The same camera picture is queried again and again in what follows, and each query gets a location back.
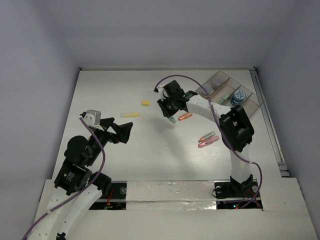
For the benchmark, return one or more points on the clear compartment organizer tray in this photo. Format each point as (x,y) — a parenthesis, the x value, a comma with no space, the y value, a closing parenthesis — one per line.
(226,91)

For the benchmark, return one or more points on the pink highlighter pen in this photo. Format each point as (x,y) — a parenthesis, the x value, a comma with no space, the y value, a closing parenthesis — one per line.
(208,141)

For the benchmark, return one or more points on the paperclip jar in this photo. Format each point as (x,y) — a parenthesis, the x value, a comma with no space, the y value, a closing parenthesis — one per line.
(208,88)
(216,83)

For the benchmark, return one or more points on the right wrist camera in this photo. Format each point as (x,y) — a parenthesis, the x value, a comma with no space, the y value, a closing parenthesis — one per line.
(159,89)

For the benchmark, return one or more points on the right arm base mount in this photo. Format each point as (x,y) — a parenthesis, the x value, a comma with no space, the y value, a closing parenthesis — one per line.
(229,199)

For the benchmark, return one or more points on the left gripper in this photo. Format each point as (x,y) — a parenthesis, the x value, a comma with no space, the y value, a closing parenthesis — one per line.
(110,127)

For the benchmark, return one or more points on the grey orange highlighter pen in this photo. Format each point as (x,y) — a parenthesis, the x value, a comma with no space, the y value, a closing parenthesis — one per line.
(207,136)

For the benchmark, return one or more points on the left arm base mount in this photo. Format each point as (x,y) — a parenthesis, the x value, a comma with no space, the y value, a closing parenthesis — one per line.
(115,200)

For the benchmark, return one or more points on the yellow marker cap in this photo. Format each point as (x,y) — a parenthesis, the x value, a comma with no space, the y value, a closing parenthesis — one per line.
(145,103)

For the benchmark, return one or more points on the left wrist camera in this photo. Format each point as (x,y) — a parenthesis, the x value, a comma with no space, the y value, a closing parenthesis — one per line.
(91,117)

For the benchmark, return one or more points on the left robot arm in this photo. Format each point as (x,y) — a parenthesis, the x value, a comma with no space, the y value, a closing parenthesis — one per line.
(80,181)

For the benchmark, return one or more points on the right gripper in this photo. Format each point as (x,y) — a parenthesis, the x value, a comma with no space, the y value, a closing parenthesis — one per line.
(166,112)

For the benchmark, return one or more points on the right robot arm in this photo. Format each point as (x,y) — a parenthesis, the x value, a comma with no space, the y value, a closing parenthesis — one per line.
(233,123)

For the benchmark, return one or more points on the yellow highlighter body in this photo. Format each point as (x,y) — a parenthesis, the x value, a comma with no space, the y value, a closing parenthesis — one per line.
(129,115)

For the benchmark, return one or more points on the clear green highlighter body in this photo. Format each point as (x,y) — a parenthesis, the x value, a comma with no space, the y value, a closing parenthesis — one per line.
(224,99)

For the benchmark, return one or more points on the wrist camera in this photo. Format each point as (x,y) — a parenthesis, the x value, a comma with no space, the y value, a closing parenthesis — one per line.
(159,89)
(91,117)

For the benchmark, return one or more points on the blue lid pin jar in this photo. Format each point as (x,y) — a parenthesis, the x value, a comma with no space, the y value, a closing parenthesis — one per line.
(238,97)

